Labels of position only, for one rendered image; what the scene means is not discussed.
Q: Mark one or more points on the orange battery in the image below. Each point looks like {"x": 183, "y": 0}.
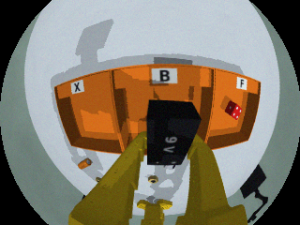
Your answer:
{"x": 87, "y": 162}

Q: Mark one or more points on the dark red die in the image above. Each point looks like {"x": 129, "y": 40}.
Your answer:
{"x": 233, "y": 110}

